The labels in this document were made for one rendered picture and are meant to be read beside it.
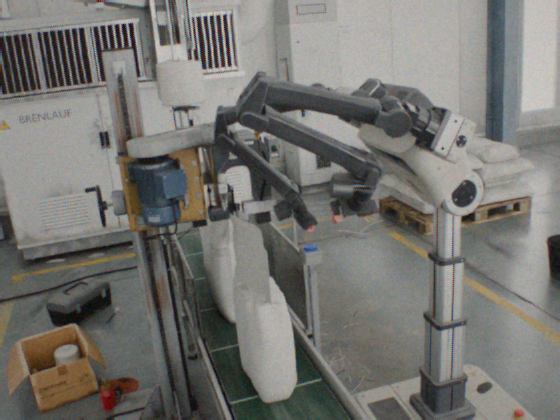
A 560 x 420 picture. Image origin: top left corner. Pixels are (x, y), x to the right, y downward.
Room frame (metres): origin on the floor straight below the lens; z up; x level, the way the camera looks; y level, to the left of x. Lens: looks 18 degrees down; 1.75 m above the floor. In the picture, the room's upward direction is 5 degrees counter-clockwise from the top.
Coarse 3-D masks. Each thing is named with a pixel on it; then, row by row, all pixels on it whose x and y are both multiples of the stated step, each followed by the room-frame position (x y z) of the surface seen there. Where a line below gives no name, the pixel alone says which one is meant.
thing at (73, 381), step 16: (32, 336) 2.74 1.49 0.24; (48, 336) 2.78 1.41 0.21; (64, 336) 2.82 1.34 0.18; (80, 336) 2.70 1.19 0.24; (16, 352) 2.60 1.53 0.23; (32, 352) 2.72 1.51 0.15; (48, 352) 2.77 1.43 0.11; (80, 352) 2.83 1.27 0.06; (96, 352) 2.62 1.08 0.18; (16, 368) 2.46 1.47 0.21; (32, 368) 2.71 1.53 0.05; (48, 368) 2.75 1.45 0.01; (64, 368) 2.42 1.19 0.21; (80, 368) 2.47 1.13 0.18; (16, 384) 2.33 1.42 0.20; (32, 384) 2.34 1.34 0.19; (48, 384) 2.38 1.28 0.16; (64, 384) 2.41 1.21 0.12; (80, 384) 2.45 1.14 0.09; (96, 384) 2.50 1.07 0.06; (48, 400) 2.36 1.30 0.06; (64, 400) 2.40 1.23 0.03
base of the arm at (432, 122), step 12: (420, 108) 1.45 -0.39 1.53; (432, 108) 1.51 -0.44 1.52; (444, 108) 1.45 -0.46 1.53; (420, 120) 1.42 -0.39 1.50; (432, 120) 1.43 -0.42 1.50; (444, 120) 1.43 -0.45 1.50; (420, 132) 1.44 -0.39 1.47; (432, 132) 1.43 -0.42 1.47; (420, 144) 1.47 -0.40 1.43; (432, 144) 1.42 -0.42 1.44
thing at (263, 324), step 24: (240, 240) 1.90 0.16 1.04; (240, 264) 1.92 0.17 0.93; (264, 264) 1.76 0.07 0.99; (240, 288) 1.95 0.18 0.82; (264, 288) 1.79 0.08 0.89; (240, 312) 1.93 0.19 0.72; (264, 312) 1.80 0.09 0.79; (288, 312) 1.83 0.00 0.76; (240, 336) 2.00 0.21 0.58; (264, 336) 1.78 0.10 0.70; (288, 336) 1.81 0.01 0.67; (264, 360) 1.78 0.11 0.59; (288, 360) 1.80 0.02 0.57; (264, 384) 1.78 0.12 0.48; (288, 384) 1.80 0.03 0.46
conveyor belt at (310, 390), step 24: (192, 240) 3.75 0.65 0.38; (192, 264) 3.30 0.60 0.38; (216, 312) 2.61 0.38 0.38; (216, 336) 2.36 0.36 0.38; (216, 360) 2.14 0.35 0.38; (240, 360) 2.13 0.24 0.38; (240, 384) 1.95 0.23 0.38; (312, 384) 1.90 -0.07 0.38; (240, 408) 1.79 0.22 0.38; (264, 408) 1.77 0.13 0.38; (288, 408) 1.76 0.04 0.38; (312, 408) 1.75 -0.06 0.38; (336, 408) 1.73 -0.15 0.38
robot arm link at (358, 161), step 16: (272, 112) 1.41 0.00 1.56; (256, 128) 1.37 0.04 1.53; (272, 128) 1.41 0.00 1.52; (288, 128) 1.41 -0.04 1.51; (304, 128) 1.43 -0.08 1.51; (304, 144) 1.43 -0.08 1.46; (320, 144) 1.43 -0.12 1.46; (336, 144) 1.45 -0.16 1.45; (336, 160) 1.45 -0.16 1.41; (352, 160) 1.45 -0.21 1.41; (368, 160) 1.45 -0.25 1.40
